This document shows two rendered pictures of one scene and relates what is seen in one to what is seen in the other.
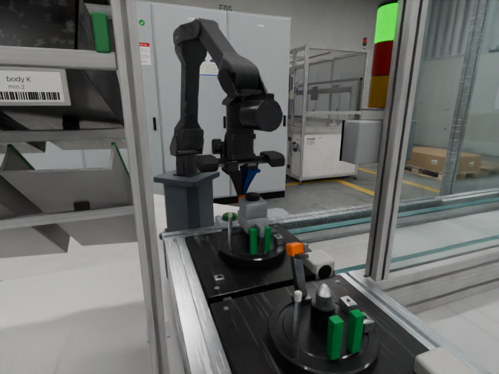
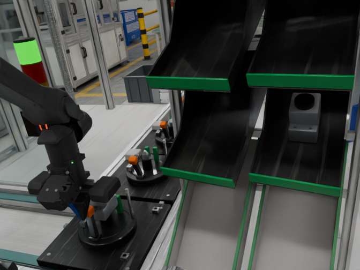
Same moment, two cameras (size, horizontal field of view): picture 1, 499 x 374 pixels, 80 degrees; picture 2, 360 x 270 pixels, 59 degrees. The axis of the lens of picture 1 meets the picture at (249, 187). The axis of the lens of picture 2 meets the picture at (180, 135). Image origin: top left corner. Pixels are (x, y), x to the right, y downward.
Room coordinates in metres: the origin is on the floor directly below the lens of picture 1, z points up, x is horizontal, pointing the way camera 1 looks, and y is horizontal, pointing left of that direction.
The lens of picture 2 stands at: (0.89, 0.55, 1.49)
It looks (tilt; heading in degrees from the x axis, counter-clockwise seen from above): 25 degrees down; 221
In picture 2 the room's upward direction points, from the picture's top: 7 degrees counter-clockwise
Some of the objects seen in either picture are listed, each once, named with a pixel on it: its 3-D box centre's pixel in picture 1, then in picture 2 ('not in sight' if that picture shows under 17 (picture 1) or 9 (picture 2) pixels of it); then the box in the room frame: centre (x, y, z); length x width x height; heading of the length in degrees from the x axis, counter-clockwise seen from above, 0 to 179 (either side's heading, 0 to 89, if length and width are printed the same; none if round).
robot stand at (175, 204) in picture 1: (189, 205); not in sight; (0.88, 0.19, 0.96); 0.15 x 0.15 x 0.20; 66
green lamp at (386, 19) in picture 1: (393, 25); (27, 52); (0.51, -0.22, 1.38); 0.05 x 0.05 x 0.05
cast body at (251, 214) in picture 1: (254, 212); (103, 196); (0.55, -0.01, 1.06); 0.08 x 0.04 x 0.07; 20
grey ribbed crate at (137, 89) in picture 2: not in sight; (166, 82); (-1.15, -1.29, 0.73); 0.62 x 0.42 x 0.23; 110
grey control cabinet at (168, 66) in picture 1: (191, 115); not in sight; (3.72, 0.71, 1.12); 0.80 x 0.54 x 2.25; 111
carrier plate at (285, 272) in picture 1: (252, 254); (109, 232); (0.56, -0.01, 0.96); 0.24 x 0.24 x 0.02; 20
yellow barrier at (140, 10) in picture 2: not in sight; (166, 24); (-6.07, -5.43, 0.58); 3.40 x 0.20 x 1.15; 21
